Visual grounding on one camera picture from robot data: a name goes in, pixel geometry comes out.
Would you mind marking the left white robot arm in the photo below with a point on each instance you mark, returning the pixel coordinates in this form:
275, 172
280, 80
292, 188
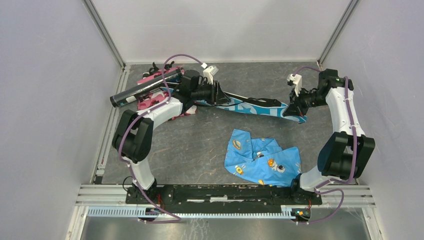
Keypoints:
134, 134

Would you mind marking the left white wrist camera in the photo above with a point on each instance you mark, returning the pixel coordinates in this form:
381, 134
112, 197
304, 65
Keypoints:
209, 71

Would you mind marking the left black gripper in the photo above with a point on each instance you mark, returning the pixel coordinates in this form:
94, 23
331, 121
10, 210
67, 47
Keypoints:
217, 96

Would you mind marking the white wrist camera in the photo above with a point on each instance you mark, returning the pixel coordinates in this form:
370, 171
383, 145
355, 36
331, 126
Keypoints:
209, 71
295, 80

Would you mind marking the blue sport racket bag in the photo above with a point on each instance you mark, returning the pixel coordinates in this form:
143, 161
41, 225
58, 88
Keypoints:
238, 104

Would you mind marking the blue astronaut print cloth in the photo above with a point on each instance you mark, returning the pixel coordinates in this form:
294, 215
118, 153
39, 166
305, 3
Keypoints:
261, 160

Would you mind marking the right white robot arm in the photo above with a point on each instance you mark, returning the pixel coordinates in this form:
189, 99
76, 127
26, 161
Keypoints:
346, 153

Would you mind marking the black shuttlecock tube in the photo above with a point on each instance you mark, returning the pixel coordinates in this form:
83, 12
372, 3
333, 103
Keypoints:
147, 85

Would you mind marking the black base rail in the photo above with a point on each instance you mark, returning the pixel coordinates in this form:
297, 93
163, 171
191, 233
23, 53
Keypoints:
177, 201

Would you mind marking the pink camouflage shorts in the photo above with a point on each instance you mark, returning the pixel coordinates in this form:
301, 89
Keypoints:
156, 96

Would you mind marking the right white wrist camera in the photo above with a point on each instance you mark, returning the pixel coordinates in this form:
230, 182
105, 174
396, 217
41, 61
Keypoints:
295, 80

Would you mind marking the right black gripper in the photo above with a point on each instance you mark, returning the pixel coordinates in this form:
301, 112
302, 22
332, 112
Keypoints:
292, 109

